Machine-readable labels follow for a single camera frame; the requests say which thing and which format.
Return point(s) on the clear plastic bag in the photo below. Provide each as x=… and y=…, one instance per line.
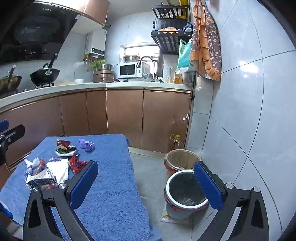
x=166, y=217

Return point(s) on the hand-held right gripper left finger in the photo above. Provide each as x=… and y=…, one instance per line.
x=84, y=183

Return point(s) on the silver red wrapper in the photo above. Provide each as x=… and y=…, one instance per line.
x=34, y=165

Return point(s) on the black wok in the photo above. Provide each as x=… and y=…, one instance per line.
x=44, y=75

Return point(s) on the white water heater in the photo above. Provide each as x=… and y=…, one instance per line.
x=97, y=41

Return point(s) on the person's left hand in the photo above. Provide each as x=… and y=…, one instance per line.
x=5, y=209

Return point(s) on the white bowl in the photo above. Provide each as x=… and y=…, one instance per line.
x=79, y=81

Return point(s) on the white plastic bag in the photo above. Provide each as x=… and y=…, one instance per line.
x=185, y=70

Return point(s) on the cooking oil bottle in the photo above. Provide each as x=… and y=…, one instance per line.
x=177, y=144

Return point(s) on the orange snack packet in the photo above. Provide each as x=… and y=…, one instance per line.
x=170, y=29

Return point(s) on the green plant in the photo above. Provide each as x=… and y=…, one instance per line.
x=99, y=63

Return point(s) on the small purple white wrapper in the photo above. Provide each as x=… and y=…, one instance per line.
x=55, y=159

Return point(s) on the steel bowl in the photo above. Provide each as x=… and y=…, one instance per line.
x=131, y=58

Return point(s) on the white green wrapper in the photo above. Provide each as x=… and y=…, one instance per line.
x=64, y=153

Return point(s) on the white blue packet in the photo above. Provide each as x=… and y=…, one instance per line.
x=40, y=179

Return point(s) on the white microwave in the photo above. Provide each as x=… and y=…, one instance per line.
x=127, y=69

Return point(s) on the teal plastic bag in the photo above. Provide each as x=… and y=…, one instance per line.
x=183, y=56

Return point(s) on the black metal rack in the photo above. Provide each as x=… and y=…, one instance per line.
x=170, y=41

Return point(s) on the white bin with black liner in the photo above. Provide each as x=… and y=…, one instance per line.
x=182, y=192

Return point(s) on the copper base cabinets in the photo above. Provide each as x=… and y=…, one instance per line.
x=124, y=115

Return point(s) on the beige bin with red base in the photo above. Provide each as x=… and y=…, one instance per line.
x=180, y=160

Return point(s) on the copper rice cooker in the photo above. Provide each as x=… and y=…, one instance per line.
x=103, y=76

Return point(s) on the steel faucet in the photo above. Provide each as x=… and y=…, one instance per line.
x=145, y=57

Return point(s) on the red green snack wrapper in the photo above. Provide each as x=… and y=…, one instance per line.
x=63, y=144

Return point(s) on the copper wall cabinet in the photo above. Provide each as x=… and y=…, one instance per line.
x=94, y=11

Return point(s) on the blue towel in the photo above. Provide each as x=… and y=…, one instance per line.
x=111, y=197

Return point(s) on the gas stove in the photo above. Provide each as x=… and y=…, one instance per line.
x=44, y=85

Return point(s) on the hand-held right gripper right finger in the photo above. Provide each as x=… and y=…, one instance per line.
x=208, y=187

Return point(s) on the white tissue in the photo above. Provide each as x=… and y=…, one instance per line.
x=59, y=170

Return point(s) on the orange floral apron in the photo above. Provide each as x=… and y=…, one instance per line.
x=208, y=46

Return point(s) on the steel pot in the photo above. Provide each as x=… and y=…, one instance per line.
x=105, y=67

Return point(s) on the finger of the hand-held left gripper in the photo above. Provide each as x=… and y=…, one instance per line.
x=15, y=133
x=3, y=125

